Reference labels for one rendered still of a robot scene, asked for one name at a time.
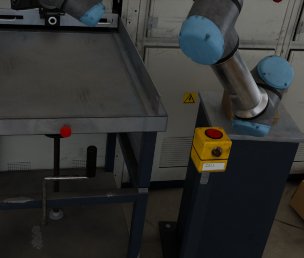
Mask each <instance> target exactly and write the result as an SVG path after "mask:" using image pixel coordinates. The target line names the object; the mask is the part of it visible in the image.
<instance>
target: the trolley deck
mask: <svg viewBox="0 0 304 258"><path fill-rule="evenodd" d="M159 114H160V116H147V115H146V112H145V110H144V108H143V105H142V103H141V101H140V99H139V96H138V94H137V92H136V89H135V87H134V85H133V82H132V80H131V78H130V75H129V73H128V71H127V68H126V66H125V64H124V61H123V59H122V57H121V54H120V52H119V50H118V47H117V45H116V43H115V40H114V38H113V36H112V35H111V34H73V33H36V32H0V136H12V135H53V134H60V129H61V128H62V127H63V126H64V125H66V126H68V127H70V128H71V132H72V133H71V134H93V133H133V132H166V128H167V122H168V113H167V111H166V109H165V107H164V105H163V103H162V101H161V100H160V106H159Z"/></svg>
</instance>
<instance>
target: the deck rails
mask: <svg viewBox="0 0 304 258"><path fill-rule="evenodd" d="M112 36H113V38H114V40H115V43H116V45H117V47H118V50H119V52H120V54H121V57H122V59H123V61H124V64H125V66H126V68H127V71H128V73H129V75H130V78H131V80H132V82H133V85H134V87H135V89H136V92H137V94H138V96H139V99H140V101H141V103H142V105H143V108H144V110H145V112H146V115H147V116H160V114H159V106H160V99H161V95H160V93H159V91H158V89H157V87H156V85H155V83H154V81H153V79H152V77H151V75H150V73H149V72H148V70H147V68H146V66H145V64H144V62H143V60H142V58H141V56H140V54H139V52H138V50H137V48H136V46H135V44H134V42H133V40H132V38H131V36H130V34H129V32H128V30H127V28H126V27H125V25H124V23H123V21H122V19H121V20H120V32H119V34H112ZM157 96H158V98H159V99H157Z"/></svg>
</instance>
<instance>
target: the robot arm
mask: <svg viewBox="0 0 304 258"><path fill-rule="evenodd" d="M102 1H103V0H10V2H11V9H13V10H16V11H18V10H27V9H35V8H39V15H40V19H45V15H46V14H57V15H59V16H65V13H67V14H69V15H71V16H72V17H74V18H76V19H77V20H79V22H82V23H84V24H86V25H88V26H89V27H95V26H96V25H97V23H98V22H99V20H100V18H101V17H102V15H103V13H104V11H105V9H106V7H105V5H103V4H102ZM193 2H194V3H193V5H192V7H191V9H190V11H189V13H188V16H187V18H186V20H185V21H184V22H183V24H182V26H181V30H180V33H179V36H178V43H179V46H180V48H181V50H182V52H183V53H184V54H185V55H186V56H187V57H190V58H191V60H192V61H194V62H196V63H199V64H201V65H210V67H211V68H212V70H213V72H214V73H215V75H216V76H217V78H218V80H219V81H220V83H221V85H222V86H223V87H224V89H225V91H226V92H227V94H228V96H229V97H230V99H231V103H230V106H231V110H232V112H233V114H234V115H235V116H234V119H233V120H232V126H233V128H234V129H236V130H237V131H239V132H241V133H244V134H246V135H250V136H254V137H264V136H266V135H267V134H268V132H269V130H270V129H271V125H272V123H273V120H274V117H275V115H276V112H277V109H278V107H279V104H280V101H281V99H282V96H283V93H284V91H285V89H286V88H287V87H288V86H289V85H290V84H291V82H292V81H293V78H294V72H293V68H292V67H291V65H290V64H289V62H288V61H287V60H285V59H284V58H282V57H280V56H276V55H270V56H267V57H265V58H264V59H262V60H260V61H259V63H258V64H257V65H256V66H255V68H254V69H253V70H252V71H251V72H250V71H249V69H248V67H247V65H246V63H245V61H244V59H243V57H242V55H241V53H240V51H239V49H238V48H239V37H238V34H237V32H236V30H235V28H234V26H235V23H236V21H237V19H238V16H239V14H240V12H241V9H242V6H243V2H244V0H193ZM59 13H63V14H59Z"/></svg>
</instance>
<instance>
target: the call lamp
mask: <svg viewBox="0 0 304 258"><path fill-rule="evenodd" d="M222 153H223V149H222V148H221V147H220V146H217V147H214V148H213V149H212V150H211V156H212V157H220V156H221V155H222Z"/></svg>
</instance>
